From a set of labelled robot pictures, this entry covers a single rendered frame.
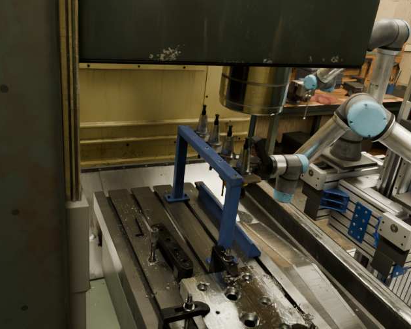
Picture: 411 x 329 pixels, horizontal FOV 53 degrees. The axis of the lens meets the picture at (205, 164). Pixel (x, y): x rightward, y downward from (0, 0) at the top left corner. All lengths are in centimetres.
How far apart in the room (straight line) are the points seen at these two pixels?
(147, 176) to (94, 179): 26
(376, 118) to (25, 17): 121
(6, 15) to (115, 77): 148
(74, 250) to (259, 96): 50
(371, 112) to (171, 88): 96
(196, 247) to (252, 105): 70
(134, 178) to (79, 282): 133
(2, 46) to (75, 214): 32
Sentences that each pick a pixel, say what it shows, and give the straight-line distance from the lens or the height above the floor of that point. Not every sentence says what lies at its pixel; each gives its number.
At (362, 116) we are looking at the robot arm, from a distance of 149.
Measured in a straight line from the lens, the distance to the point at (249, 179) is 129.
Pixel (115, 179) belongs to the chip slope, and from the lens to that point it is 206.
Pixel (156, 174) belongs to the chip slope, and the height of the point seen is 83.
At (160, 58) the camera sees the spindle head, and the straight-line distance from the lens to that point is 76.
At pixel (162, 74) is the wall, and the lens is 200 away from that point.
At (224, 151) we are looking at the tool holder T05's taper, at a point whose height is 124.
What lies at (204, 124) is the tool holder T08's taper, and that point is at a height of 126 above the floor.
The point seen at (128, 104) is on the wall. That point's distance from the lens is 199.
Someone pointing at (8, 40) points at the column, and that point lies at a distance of 49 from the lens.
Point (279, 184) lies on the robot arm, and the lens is 161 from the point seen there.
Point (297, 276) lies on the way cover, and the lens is 170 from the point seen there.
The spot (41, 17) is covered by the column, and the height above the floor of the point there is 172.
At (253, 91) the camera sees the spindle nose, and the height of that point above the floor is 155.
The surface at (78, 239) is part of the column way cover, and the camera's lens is 74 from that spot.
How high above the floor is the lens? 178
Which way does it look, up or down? 25 degrees down
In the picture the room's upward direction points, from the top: 7 degrees clockwise
